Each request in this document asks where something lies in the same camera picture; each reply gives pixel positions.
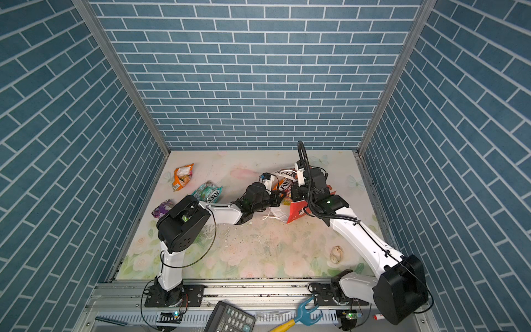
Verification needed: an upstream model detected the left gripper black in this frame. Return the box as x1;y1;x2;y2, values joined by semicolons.
250;189;287;213

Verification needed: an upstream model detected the red white paper bag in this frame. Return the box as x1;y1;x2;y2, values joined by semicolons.
259;163;346;224

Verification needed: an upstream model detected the green snack packet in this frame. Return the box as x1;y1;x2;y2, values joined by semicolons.
192;181;223;203

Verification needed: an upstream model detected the orange snack packet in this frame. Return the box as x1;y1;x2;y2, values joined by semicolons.
172;163;194;191

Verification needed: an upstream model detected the purple snack packet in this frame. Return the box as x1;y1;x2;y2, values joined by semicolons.
152;199;174;219

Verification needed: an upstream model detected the orange Fox's candy packet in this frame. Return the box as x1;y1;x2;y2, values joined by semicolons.
278;174;297;193

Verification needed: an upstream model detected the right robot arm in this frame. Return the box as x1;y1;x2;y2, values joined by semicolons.
291;165;430;325

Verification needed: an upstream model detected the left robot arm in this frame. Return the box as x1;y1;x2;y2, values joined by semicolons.
142;182;286;308

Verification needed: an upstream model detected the beige shell sticker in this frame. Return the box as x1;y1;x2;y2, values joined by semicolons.
329;246;344;265

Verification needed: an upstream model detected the black calculator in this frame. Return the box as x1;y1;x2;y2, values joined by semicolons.
203;301;256;332

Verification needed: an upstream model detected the blue yellow clamp tool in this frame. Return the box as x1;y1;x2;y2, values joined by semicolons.
271;296;323;332

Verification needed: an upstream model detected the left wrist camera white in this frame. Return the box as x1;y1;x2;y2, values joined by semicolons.
259;172;279;192

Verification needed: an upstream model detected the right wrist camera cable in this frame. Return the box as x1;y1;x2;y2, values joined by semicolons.
296;140;316;183

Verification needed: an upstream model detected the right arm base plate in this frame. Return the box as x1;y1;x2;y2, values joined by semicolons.
307;282;369;307

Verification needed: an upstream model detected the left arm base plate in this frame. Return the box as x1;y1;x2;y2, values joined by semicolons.
142;284;205;308

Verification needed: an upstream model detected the aluminium front rail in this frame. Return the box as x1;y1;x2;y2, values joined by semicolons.
74;277;436;331

